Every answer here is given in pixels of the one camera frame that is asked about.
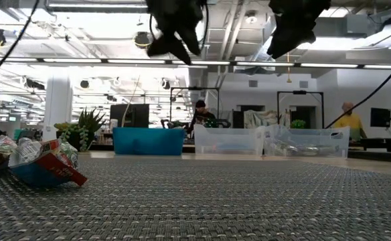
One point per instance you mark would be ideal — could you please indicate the potted succulent plant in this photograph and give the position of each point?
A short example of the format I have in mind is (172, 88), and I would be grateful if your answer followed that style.
(86, 124)

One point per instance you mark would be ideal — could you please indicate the red blue granola bar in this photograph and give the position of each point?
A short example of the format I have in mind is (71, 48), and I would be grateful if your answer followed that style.
(45, 170)

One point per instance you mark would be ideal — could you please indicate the black background table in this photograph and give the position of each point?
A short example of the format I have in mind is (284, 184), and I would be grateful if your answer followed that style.
(383, 143)

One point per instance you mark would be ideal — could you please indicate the grey woven mat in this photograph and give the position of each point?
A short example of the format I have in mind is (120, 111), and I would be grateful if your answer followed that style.
(195, 201)

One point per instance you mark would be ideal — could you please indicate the black metal rig frame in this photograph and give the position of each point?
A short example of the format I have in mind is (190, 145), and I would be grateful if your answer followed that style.
(299, 92)

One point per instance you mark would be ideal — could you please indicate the person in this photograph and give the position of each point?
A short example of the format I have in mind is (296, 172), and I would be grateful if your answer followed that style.
(349, 122)
(200, 115)

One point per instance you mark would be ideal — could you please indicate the black monitor on arm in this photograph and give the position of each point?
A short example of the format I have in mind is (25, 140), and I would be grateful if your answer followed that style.
(380, 117)

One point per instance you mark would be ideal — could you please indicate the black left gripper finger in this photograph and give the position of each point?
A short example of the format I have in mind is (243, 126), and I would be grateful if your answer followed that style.
(192, 40)
(168, 45)

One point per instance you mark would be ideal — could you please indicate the small green background plant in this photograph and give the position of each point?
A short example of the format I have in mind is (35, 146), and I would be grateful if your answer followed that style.
(298, 124)

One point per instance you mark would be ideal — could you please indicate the black cabinet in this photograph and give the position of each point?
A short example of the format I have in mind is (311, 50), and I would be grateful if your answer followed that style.
(135, 115)

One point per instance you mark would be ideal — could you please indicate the clear plastic bin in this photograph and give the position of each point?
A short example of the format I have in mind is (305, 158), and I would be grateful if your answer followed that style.
(329, 142)
(229, 139)

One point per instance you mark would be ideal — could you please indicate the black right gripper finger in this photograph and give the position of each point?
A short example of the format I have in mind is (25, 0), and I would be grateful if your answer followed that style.
(309, 33)
(287, 40)

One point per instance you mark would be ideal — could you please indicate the white draped cloth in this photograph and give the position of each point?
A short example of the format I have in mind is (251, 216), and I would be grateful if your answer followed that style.
(260, 118)

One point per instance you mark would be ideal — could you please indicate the teal plastic bin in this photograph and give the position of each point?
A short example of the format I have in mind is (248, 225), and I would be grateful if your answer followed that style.
(148, 142)

